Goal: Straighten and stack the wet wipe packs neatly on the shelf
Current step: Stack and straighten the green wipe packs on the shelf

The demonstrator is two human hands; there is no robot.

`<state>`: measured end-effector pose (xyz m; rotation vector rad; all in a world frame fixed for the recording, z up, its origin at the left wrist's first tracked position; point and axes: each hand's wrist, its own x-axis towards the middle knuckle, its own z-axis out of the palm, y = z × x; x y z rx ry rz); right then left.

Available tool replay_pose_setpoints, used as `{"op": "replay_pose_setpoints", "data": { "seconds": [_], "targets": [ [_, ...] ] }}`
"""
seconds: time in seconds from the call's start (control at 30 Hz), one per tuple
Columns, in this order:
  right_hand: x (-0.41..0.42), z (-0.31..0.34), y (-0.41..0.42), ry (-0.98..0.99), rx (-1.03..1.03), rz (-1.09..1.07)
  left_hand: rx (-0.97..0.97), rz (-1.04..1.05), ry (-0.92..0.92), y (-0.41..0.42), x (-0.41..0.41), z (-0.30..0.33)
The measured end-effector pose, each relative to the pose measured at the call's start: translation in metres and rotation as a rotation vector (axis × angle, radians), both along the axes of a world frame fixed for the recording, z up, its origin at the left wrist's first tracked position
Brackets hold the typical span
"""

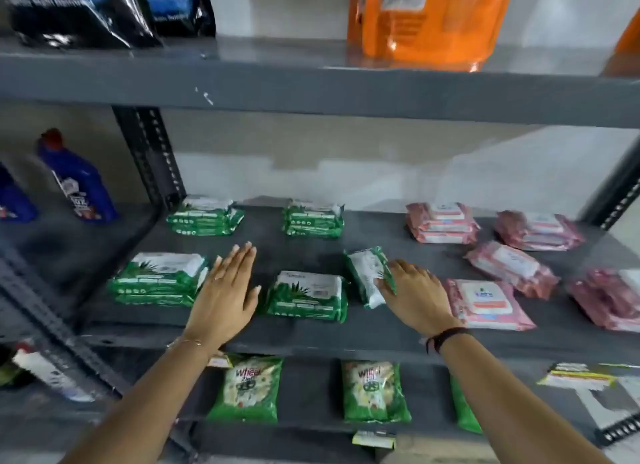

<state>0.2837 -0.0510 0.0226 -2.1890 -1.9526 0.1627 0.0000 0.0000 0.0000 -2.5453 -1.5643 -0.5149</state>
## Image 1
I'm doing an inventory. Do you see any group of green wet wipes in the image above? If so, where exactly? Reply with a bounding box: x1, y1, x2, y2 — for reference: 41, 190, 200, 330
107, 196, 349, 325

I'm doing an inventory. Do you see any orange refill pouch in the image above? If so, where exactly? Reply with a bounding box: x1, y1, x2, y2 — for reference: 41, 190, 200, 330
347, 0, 516, 72
602, 23, 640, 77

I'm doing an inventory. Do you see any grey metal shelf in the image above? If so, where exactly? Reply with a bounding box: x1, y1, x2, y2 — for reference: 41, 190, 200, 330
0, 33, 640, 464

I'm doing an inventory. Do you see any black and blue bag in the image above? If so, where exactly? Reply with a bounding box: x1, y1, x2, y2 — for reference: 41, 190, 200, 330
139, 0, 217, 37
0, 0, 163, 49

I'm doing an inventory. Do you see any white bottle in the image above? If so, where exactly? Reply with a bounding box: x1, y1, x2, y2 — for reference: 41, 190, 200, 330
12, 341, 96, 403

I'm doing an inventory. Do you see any white and yellow box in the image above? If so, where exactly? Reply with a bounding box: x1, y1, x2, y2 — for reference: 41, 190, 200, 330
537, 362, 619, 391

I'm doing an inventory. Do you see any person's left hand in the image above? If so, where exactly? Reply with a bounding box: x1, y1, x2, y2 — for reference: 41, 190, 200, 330
182, 242, 262, 352

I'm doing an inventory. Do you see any green detergent packet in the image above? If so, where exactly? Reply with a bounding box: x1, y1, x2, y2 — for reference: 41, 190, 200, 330
449, 373, 483, 435
341, 361, 412, 423
207, 354, 283, 425

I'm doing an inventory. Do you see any pink wipes pack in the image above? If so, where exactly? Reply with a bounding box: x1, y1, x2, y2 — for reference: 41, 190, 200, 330
465, 241, 560, 299

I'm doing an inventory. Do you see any person's left forearm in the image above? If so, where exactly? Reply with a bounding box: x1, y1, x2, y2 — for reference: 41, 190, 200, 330
59, 339, 225, 464

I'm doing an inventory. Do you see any person's right hand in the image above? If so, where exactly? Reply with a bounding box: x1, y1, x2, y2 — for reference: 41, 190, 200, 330
375, 259, 463, 339

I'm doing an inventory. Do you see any blue bottle with red cap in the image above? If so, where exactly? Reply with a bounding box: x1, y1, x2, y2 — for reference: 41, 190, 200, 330
35, 128, 120, 223

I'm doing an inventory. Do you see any green wipes pack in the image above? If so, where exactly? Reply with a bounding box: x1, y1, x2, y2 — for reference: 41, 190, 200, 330
343, 247, 397, 309

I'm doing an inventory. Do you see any group of pink wet wipes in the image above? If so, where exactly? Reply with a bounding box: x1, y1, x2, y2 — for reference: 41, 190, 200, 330
405, 202, 640, 333

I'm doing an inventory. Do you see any yellow price label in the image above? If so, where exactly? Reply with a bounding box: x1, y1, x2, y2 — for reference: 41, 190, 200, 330
352, 431, 396, 449

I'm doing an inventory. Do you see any black wristband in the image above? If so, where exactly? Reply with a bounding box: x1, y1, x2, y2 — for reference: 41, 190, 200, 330
425, 327, 473, 355

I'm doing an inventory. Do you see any person's right forearm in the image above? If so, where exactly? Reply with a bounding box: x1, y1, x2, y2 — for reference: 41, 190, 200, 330
439, 331, 613, 464

